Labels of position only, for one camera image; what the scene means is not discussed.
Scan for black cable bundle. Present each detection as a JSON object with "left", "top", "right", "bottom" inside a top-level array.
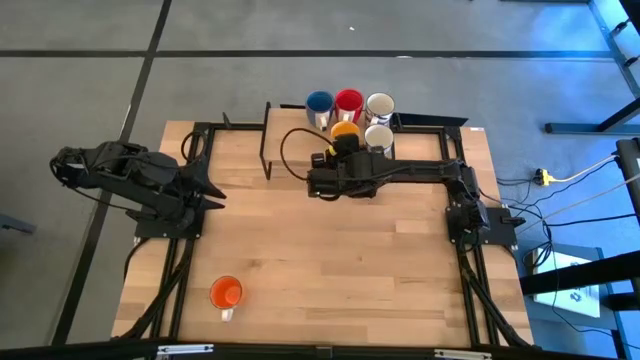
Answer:
[
  {"left": 118, "top": 238, "right": 197, "bottom": 342},
  {"left": 457, "top": 244, "right": 532, "bottom": 350}
]

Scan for white navy patterned mug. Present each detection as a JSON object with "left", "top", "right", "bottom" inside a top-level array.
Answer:
[{"left": 364, "top": 92, "right": 396, "bottom": 127}]

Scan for blue mug white handle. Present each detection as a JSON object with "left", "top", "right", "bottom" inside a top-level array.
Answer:
[{"left": 305, "top": 90, "right": 336, "bottom": 131}]

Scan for plain white mug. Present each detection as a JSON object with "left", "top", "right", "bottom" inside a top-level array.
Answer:
[{"left": 363, "top": 123, "right": 395, "bottom": 157}]

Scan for red mug white handle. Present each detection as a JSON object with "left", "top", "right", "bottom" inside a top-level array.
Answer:
[{"left": 334, "top": 88, "right": 366, "bottom": 125}]

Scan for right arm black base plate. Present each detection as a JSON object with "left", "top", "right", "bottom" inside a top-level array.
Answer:
[{"left": 446, "top": 206, "right": 519, "bottom": 247}]

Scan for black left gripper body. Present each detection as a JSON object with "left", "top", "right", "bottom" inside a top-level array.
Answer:
[{"left": 149, "top": 158, "right": 200, "bottom": 224}]

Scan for wooden shelf black metal frame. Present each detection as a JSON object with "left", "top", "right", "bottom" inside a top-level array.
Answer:
[{"left": 258, "top": 101, "right": 396, "bottom": 181}]

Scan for black metal stand bar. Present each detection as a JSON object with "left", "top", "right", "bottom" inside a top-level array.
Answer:
[{"left": 519, "top": 248, "right": 640, "bottom": 297}]

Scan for orange mug white handle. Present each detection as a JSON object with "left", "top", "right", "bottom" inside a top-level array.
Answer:
[{"left": 208, "top": 275, "right": 245, "bottom": 323}]

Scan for grey metal foot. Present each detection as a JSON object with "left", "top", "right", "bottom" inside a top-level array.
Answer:
[{"left": 0, "top": 213, "right": 37, "bottom": 235}]

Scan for black aluminium table frame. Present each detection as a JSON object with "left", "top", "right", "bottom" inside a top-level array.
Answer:
[{"left": 112, "top": 104, "right": 534, "bottom": 351}]

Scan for white box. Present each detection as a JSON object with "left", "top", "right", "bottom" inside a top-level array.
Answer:
[{"left": 531, "top": 247, "right": 604, "bottom": 319}]

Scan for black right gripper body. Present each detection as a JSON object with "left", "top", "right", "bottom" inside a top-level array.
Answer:
[{"left": 305, "top": 148, "right": 391, "bottom": 199}]

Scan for black metal floor frame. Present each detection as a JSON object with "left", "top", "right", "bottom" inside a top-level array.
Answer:
[{"left": 543, "top": 0, "right": 640, "bottom": 135}]

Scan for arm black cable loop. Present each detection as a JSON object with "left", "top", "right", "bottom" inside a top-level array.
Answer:
[
  {"left": 278, "top": 127, "right": 334, "bottom": 182},
  {"left": 179, "top": 130, "right": 207, "bottom": 164}
]

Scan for black angled plate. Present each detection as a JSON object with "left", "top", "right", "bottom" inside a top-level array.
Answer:
[{"left": 394, "top": 112, "right": 470, "bottom": 129}]

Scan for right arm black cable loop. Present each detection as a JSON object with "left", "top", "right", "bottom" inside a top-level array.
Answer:
[{"left": 278, "top": 127, "right": 334, "bottom": 182}]

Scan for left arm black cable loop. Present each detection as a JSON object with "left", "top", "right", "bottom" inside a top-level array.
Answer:
[{"left": 179, "top": 130, "right": 207, "bottom": 164}]

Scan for black upright pole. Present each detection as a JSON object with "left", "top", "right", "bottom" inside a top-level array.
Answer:
[{"left": 615, "top": 137, "right": 640, "bottom": 226}]

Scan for silver metal bracket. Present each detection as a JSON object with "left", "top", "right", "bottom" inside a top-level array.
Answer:
[
  {"left": 433, "top": 348, "right": 494, "bottom": 360},
  {"left": 157, "top": 343, "right": 215, "bottom": 357}
]

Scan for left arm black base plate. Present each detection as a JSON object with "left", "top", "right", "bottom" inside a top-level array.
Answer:
[{"left": 133, "top": 199, "right": 207, "bottom": 240}]

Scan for white cable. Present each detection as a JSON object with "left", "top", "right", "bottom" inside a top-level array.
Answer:
[
  {"left": 519, "top": 173, "right": 640, "bottom": 234},
  {"left": 549, "top": 154, "right": 621, "bottom": 184}
]

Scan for black overhead beam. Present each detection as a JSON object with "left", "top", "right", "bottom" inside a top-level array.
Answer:
[{"left": 0, "top": 338, "right": 640, "bottom": 360}]

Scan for yellow mug white handle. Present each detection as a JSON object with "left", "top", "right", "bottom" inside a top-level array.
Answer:
[{"left": 329, "top": 120, "right": 361, "bottom": 144}]

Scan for black floor cable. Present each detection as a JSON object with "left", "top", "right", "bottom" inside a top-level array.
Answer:
[{"left": 497, "top": 174, "right": 626, "bottom": 231}]

